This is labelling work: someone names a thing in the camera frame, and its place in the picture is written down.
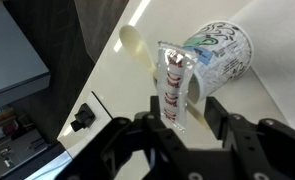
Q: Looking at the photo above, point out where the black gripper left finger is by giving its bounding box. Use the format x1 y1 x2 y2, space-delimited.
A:
56 95 202 180

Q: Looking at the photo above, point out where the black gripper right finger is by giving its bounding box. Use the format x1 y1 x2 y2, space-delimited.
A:
203 96 295 180

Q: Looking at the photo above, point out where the printed paper cup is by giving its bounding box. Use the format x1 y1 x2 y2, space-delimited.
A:
182 20 255 105

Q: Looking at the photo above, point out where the small black block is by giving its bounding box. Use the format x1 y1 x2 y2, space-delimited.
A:
69 102 97 133

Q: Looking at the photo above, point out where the cream plastic spoon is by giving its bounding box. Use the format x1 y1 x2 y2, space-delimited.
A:
118 24 212 132

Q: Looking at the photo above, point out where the dark wood cabinet with handles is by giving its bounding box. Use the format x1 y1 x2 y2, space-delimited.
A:
3 0 99 145

